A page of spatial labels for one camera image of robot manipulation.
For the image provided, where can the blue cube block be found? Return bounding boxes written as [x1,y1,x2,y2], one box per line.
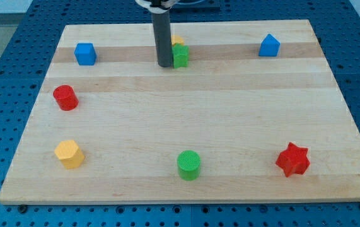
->
[74,43,97,66]

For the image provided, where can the blue pentagon block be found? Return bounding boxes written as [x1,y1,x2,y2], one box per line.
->
[258,34,281,57]

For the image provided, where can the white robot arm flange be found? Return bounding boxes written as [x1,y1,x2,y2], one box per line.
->
[136,0,179,14]

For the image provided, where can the yellow block behind star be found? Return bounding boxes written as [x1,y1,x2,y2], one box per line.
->
[171,35,185,46]

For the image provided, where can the yellow hexagon block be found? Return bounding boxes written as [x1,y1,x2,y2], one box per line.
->
[54,140,85,169]

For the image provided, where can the green star block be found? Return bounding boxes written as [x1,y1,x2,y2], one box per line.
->
[172,44,189,69]

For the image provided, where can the red cylinder block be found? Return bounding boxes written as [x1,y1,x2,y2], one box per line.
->
[53,84,79,111]

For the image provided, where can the red star block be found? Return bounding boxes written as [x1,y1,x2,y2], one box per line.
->
[276,142,310,177]

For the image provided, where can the green cylinder block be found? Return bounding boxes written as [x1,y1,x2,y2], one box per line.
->
[177,150,201,181]

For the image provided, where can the wooden board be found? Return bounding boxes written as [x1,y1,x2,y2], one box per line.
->
[0,20,360,205]

